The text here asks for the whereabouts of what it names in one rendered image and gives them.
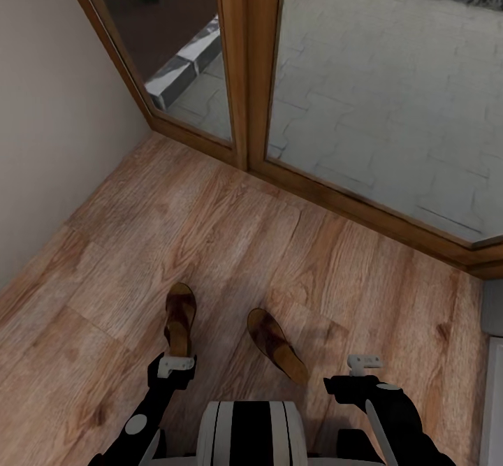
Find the robot trunk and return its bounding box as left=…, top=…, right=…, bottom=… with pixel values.
left=196, top=401, right=308, bottom=466

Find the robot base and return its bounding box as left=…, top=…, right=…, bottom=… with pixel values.
left=149, top=429, right=386, bottom=466

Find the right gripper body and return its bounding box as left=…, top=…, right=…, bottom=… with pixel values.
left=333, top=375, right=379, bottom=413

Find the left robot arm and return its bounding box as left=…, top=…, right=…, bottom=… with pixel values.
left=88, top=352, right=196, bottom=466

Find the sandal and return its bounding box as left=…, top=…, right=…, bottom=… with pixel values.
left=163, top=282, right=196, bottom=358
left=247, top=309, right=309, bottom=386

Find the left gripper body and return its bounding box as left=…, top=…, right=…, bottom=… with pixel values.
left=147, top=365, right=189, bottom=402

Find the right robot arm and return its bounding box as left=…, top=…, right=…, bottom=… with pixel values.
left=323, top=354, right=456, bottom=466

